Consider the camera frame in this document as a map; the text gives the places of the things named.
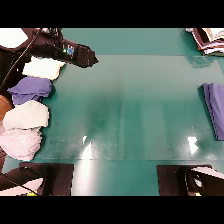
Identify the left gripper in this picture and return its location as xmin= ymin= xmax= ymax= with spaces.
xmin=75 ymin=44 xmax=100 ymax=69

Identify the cream white garment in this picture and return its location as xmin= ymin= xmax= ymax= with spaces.
xmin=21 ymin=55 xmax=67 ymax=81

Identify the pale white garment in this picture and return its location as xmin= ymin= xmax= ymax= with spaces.
xmin=2 ymin=99 xmax=51 ymax=132

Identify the brown garment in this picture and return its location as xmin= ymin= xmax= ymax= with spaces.
xmin=0 ymin=94 xmax=14 ymax=122

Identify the pink garment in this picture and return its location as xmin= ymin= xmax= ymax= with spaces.
xmin=0 ymin=127 xmax=44 ymax=162

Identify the folded purple garment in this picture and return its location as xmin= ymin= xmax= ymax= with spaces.
xmin=198 ymin=82 xmax=224 ymax=141

